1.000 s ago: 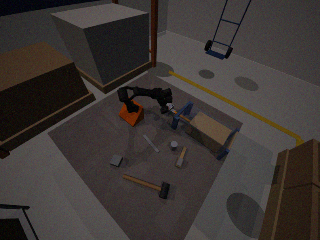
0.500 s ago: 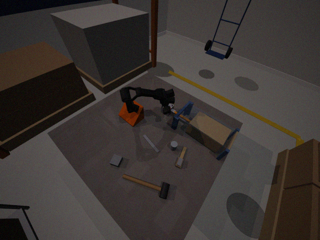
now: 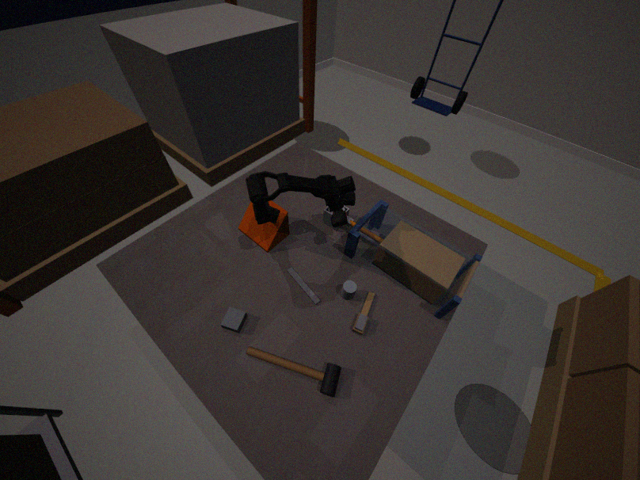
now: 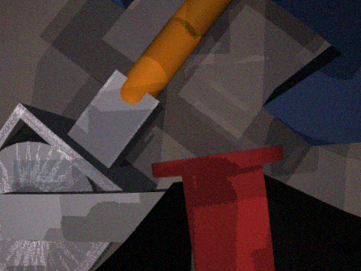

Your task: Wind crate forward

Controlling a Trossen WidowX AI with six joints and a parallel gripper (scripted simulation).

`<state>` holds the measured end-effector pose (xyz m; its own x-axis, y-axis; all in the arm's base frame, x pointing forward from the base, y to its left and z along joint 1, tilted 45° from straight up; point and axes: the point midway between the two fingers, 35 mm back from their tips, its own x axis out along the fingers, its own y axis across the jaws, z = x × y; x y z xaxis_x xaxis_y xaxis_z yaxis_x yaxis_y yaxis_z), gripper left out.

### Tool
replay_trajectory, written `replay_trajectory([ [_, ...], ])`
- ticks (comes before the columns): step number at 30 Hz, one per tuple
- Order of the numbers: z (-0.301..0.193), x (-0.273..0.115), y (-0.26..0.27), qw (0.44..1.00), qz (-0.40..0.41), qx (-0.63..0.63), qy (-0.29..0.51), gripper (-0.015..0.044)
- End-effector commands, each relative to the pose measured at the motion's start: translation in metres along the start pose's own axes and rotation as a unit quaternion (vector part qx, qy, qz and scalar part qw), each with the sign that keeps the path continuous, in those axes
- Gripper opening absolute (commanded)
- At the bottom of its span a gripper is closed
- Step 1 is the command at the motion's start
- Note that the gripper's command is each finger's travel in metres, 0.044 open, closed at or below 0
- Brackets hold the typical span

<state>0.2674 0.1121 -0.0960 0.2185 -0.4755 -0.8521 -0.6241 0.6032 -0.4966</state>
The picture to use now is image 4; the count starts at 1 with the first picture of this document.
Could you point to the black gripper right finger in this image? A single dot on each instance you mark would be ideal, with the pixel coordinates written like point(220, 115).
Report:
point(309, 235)

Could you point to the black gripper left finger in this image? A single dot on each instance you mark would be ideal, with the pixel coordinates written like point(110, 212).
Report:
point(161, 242)

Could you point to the grey and red crank handle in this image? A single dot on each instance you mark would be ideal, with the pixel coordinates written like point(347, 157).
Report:
point(225, 198)

